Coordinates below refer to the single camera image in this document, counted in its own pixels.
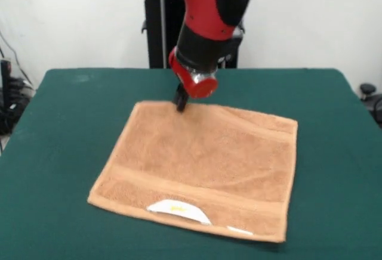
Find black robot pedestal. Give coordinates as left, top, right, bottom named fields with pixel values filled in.
left=133, top=0, right=259, bottom=69

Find tan terry towel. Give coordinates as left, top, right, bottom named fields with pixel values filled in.
left=86, top=100, right=299, bottom=244

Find black office chair base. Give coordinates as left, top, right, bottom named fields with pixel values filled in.
left=359, top=83, right=382, bottom=126

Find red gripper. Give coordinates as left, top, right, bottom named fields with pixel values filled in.
left=168, top=47, right=218, bottom=113

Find grey wall cable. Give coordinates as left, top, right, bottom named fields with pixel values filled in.
left=0, top=30, right=33, bottom=86

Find dark green table cloth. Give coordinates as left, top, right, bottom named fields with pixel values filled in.
left=0, top=68, right=382, bottom=260

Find black cable bundle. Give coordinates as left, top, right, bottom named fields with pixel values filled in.
left=0, top=76, right=37, bottom=135

